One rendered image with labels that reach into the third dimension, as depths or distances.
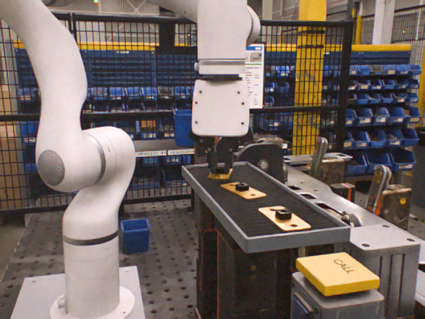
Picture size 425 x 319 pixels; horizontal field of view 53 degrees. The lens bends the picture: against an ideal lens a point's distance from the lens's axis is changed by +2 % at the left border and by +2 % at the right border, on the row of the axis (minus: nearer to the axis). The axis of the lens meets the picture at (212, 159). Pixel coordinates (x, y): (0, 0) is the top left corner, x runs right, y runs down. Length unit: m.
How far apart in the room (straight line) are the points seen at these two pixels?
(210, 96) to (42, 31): 0.38
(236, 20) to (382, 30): 5.28
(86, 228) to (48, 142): 0.20
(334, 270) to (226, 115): 0.38
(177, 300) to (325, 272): 0.87
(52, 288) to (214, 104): 0.69
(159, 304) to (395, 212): 0.68
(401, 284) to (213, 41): 0.47
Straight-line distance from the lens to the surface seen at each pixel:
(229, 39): 0.73
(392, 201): 1.19
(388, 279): 0.69
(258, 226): 0.55
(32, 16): 0.95
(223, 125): 0.75
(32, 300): 1.17
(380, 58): 3.92
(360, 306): 0.45
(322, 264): 0.47
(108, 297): 1.04
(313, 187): 1.31
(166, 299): 1.29
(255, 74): 1.99
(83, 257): 0.98
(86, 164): 0.88
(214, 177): 0.76
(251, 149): 0.93
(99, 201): 0.98
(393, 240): 0.69
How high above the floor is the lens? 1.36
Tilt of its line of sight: 13 degrees down
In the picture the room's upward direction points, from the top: straight up
